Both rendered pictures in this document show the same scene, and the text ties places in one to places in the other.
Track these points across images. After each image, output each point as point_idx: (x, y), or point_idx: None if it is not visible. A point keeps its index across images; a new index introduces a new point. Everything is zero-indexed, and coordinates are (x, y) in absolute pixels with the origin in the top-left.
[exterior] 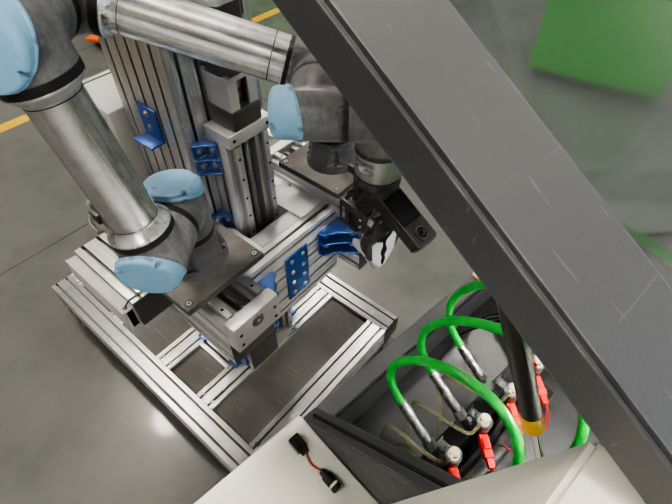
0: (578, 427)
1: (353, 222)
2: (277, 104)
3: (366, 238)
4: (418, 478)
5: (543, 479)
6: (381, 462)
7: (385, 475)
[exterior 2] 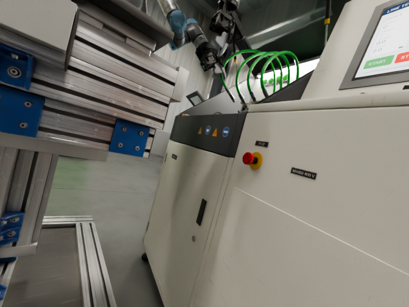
0: (289, 77)
1: (223, 23)
2: None
3: (234, 27)
4: (305, 76)
5: (351, 4)
6: (294, 83)
7: (297, 88)
